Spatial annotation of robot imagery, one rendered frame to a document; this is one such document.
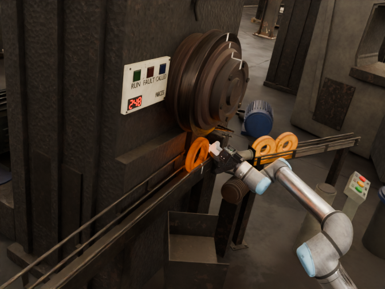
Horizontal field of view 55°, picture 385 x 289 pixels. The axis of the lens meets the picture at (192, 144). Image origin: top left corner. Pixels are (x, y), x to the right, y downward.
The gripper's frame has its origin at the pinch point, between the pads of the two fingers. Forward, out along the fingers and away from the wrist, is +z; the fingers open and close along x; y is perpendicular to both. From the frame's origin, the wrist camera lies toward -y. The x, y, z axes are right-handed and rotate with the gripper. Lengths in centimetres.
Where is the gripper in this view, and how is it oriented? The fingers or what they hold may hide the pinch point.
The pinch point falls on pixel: (207, 145)
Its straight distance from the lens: 193.6
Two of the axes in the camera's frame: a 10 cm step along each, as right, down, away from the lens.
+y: 4.1, -7.3, -5.5
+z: -7.6, -6.1, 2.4
